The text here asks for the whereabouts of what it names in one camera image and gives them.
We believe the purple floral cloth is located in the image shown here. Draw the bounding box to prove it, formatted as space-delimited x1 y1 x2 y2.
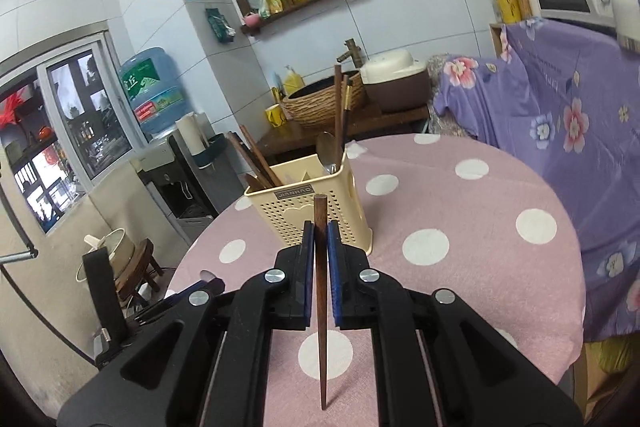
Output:
432 17 640 343

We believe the dark wooden cabinet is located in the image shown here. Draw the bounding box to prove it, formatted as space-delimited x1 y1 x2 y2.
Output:
255 102 431 165

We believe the white kettle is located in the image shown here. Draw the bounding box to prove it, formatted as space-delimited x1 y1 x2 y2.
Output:
612 0 640 48

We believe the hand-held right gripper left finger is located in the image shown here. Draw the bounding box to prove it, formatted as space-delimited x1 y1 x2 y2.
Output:
56 220 317 427

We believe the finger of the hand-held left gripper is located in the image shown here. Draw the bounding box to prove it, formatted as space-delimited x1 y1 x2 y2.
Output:
135 273 227 326
81 249 130 346

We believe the cardboard box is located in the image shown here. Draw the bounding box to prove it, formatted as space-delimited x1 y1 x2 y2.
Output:
572 339 640 408

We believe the brown white rice cooker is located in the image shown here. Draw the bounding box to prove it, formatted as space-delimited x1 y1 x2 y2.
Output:
360 48 432 112

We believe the woven basin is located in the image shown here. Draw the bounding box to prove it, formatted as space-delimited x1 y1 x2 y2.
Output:
280 69 367 130

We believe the aluminium framed window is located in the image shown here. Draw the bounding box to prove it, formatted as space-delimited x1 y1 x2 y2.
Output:
0 32 151 235

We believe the beige plastic utensil holder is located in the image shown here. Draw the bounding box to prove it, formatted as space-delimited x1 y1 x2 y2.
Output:
244 151 374 258

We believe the metal spoon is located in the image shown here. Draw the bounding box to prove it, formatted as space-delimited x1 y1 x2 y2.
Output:
316 132 344 174

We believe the yellow soap bottle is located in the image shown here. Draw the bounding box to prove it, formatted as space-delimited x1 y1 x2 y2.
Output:
282 65 306 96

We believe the metal rod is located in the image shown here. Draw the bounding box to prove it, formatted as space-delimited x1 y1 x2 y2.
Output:
0 249 39 264

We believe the white paper cup stack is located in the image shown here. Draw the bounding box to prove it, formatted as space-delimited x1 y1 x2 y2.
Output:
175 112 209 154

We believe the black gold banded chopstick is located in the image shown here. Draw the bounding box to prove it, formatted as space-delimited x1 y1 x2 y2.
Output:
336 75 351 158

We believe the cream pot with lid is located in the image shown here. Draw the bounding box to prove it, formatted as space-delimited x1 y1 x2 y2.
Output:
76 228 137 283

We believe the green packet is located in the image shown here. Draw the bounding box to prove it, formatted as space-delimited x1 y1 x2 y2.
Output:
205 7 236 44

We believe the bronze faucet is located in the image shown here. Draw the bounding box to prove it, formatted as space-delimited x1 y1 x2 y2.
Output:
336 38 368 66

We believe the brown wooden chopstick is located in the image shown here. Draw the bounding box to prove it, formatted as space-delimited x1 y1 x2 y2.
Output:
240 125 284 186
314 194 329 409
227 133 274 188
332 64 344 168

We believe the round wooden stool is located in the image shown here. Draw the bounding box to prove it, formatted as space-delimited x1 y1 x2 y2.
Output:
115 238 166 308

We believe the blue water bottle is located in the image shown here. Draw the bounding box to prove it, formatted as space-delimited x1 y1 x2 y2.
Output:
117 47 193 138

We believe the yellow cup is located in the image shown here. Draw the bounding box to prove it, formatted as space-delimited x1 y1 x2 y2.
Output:
264 103 288 128

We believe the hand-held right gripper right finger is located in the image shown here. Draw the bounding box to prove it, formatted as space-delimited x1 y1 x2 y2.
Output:
326 220 583 427

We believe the white water dispenser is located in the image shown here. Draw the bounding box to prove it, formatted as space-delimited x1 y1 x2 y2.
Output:
130 129 236 248

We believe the teal cup holder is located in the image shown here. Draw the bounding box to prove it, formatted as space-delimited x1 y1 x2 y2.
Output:
192 134 227 170

